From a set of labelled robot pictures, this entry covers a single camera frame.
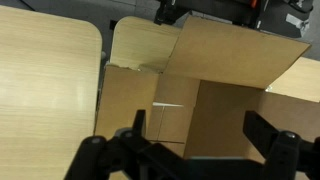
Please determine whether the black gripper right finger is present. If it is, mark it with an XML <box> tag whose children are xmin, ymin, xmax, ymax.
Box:
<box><xmin>243</xmin><ymin>110</ymin><xmax>320</xmax><ymax>180</ymax></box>

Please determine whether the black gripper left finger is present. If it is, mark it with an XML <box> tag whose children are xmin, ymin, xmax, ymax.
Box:
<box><xmin>63</xmin><ymin>109</ymin><xmax>208</xmax><ymax>180</ymax></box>

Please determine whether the brown cardboard box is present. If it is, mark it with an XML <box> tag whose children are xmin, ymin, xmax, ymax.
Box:
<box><xmin>94</xmin><ymin>14</ymin><xmax>320</xmax><ymax>180</ymax></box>

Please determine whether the black equipment stand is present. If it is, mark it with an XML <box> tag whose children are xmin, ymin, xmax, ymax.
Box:
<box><xmin>154</xmin><ymin>0</ymin><xmax>315</xmax><ymax>39</ymax></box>

